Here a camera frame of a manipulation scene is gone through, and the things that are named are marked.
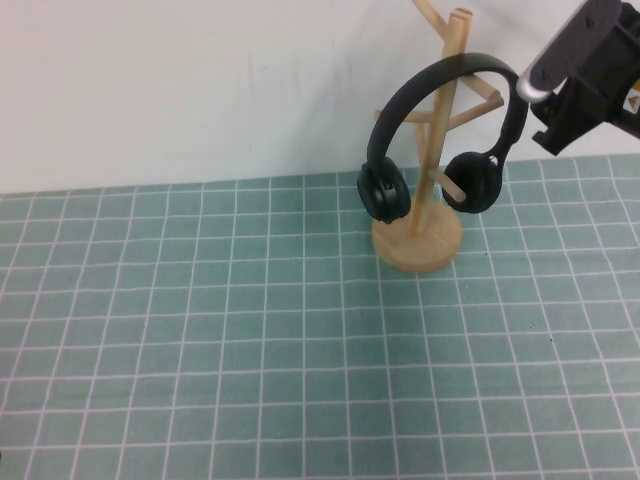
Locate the wooden branch headphone stand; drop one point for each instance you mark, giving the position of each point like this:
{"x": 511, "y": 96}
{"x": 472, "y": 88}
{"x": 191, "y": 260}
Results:
{"x": 417, "y": 245}

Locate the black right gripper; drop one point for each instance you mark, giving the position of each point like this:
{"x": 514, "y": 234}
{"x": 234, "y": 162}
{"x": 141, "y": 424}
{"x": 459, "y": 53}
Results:
{"x": 607, "y": 65}

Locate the black over-ear headphones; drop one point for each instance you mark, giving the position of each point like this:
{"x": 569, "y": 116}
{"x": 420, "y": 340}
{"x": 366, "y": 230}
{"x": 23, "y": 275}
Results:
{"x": 380, "y": 192}

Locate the green white checked tablecloth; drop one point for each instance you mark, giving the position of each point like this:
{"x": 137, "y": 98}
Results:
{"x": 250, "y": 350}

